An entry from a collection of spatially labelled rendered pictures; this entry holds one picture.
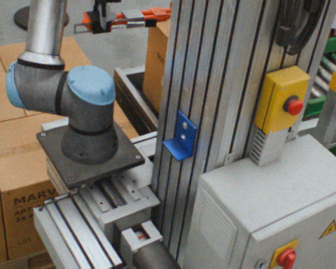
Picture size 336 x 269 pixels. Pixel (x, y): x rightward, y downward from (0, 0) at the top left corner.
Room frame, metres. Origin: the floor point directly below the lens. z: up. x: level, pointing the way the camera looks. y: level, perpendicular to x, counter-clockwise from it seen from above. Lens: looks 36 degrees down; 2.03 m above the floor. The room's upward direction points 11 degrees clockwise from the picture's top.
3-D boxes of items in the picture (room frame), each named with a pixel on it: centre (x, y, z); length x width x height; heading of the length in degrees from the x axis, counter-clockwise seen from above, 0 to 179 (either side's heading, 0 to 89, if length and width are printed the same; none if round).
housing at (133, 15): (1.77, 0.38, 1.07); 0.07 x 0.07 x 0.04; 36
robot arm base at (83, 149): (1.08, 0.32, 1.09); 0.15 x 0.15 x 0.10
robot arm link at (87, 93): (1.08, 0.33, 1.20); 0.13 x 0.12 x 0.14; 91
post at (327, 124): (1.79, -0.46, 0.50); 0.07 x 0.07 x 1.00; 37
